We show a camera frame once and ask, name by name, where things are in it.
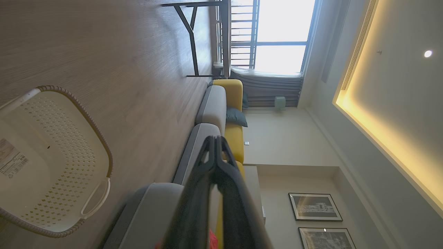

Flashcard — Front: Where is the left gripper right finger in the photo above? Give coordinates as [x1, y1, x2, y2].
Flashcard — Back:
[213, 136, 274, 249]

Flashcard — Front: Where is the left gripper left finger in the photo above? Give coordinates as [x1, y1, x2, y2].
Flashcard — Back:
[162, 136, 217, 249]

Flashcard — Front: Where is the red shirt with white sleeves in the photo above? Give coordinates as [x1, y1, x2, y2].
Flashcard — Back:
[155, 229, 219, 249]

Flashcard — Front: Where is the black framed picture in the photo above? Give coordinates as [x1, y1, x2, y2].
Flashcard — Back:
[298, 227, 357, 249]
[288, 193, 343, 222]

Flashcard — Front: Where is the grey curtain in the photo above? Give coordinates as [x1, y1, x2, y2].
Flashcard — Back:
[229, 67, 304, 108]

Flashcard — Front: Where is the cream perforated laundry basket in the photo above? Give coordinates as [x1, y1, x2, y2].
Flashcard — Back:
[0, 85, 114, 239]

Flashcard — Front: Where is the balcony railing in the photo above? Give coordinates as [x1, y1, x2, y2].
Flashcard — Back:
[216, 0, 260, 70]

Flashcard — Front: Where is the table with black legs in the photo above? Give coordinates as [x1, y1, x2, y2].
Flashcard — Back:
[161, 0, 232, 79]

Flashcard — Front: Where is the white barcode label sticker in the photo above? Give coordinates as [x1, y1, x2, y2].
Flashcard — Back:
[0, 138, 29, 179]

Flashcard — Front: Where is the bright window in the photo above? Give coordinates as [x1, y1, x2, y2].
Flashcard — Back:
[255, 0, 316, 75]

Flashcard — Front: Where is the long ceiling air vent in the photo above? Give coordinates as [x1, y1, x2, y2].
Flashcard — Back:
[341, 0, 378, 91]

